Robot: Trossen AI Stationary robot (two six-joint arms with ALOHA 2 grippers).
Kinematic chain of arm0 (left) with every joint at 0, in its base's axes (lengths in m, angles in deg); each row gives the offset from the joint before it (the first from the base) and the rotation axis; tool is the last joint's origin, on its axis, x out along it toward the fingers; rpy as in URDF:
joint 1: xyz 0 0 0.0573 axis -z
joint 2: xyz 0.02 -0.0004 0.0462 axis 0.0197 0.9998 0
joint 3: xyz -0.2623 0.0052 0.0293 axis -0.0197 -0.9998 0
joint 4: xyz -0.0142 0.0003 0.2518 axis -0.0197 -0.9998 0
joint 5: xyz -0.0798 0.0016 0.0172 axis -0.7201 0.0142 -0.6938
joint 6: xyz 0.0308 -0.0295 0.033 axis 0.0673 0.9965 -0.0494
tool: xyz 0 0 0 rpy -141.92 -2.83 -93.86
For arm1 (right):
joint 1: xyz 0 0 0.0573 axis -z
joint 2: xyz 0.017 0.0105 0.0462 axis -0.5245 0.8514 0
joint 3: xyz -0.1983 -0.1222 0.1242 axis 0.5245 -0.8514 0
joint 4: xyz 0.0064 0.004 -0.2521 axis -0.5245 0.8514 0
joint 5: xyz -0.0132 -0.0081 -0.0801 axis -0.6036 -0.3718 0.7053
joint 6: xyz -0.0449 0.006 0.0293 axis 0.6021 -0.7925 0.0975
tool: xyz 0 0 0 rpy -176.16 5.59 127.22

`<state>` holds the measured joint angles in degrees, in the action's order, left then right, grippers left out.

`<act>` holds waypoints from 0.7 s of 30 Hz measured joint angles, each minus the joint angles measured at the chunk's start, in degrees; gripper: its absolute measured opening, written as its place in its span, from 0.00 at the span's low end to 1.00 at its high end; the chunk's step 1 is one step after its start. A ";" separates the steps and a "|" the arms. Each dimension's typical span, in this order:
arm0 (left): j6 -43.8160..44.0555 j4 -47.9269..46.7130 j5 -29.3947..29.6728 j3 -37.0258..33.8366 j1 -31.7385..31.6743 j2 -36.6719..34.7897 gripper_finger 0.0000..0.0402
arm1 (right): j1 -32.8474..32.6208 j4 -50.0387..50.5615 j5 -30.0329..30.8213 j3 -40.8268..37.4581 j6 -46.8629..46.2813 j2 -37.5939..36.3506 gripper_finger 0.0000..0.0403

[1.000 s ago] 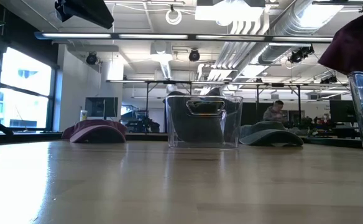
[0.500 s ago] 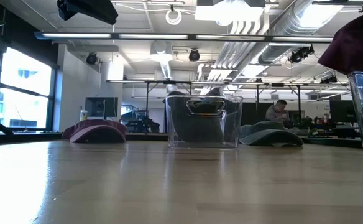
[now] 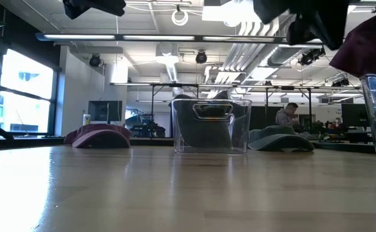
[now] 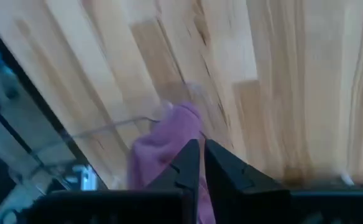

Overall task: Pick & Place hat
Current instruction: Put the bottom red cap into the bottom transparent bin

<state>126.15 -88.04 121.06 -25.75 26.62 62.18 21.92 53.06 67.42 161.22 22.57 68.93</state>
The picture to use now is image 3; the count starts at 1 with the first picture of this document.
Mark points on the white cylindrical container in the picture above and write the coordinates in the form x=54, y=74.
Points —
x=86, y=120

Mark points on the black ceiling spotlight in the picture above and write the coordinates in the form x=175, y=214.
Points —
x=95, y=60
x=201, y=57

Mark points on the person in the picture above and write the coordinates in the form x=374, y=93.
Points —
x=284, y=116

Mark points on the dark computer monitor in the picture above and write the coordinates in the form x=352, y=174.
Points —
x=105, y=111
x=354, y=115

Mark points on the dark background robot equipment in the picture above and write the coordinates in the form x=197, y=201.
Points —
x=146, y=129

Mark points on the black table frame rail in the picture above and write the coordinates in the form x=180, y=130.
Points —
x=30, y=141

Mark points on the black overhead workstation frame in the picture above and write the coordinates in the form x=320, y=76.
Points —
x=152, y=96

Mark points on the long ceiling light strip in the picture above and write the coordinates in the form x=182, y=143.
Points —
x=159, y=37

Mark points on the black ceiling camera rig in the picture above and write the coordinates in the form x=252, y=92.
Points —
x=311, y=56

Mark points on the blue-grey denim cap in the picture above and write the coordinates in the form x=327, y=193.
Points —
x=204, y=129

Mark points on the olive green cap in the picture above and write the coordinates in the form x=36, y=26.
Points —
x=279, y=140

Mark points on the dark maroon cap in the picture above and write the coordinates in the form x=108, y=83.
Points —
x=371, y=45

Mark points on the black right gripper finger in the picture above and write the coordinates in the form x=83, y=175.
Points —
x=297, y=32
x=331, y=30

